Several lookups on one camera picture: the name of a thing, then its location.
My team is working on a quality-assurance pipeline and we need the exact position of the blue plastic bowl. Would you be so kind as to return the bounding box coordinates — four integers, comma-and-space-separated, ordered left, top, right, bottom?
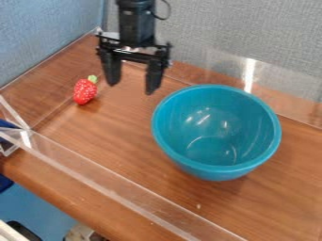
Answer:
151, 85, 282, 181

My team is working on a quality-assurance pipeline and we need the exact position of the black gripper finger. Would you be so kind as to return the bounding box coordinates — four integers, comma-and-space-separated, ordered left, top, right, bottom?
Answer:
145, 61, 163, 95
98, 51, 121, 86

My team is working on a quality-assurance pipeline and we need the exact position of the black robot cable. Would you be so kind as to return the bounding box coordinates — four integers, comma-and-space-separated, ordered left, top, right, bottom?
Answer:
151, 0, 173, 21

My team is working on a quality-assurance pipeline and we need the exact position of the red toy strawberry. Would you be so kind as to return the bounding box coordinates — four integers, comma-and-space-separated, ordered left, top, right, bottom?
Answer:
73, 75, 97, 104

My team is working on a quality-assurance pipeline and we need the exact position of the clear acrylic barrier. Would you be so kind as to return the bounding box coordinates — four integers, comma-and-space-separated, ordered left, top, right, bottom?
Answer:
0, 127, 245, 241
157, 33, 322, 130

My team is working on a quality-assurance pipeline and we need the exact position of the clear acrylic front barrier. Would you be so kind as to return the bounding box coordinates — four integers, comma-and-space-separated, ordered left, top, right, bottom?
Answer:
0, 127, 245, 241

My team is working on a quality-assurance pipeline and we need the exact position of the dark blue object at left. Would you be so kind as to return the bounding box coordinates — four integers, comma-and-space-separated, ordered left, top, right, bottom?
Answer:
0, 118, 18, 194

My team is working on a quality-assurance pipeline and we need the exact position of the clear acrylic left bracket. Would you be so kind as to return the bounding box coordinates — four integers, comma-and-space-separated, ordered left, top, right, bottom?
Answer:
0, 95, 32, 157

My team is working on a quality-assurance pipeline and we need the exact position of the clear acrylic back barrier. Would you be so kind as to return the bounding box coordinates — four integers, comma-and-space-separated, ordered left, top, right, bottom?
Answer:
157, 33, 322, 130

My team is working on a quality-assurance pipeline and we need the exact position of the black object bottom left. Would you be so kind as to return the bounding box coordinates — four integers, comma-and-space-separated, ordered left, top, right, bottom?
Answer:
6, 220, 42, 241

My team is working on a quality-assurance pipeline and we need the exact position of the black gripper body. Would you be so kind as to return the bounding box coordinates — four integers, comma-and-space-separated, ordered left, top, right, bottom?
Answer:
94, 0, 173, 68

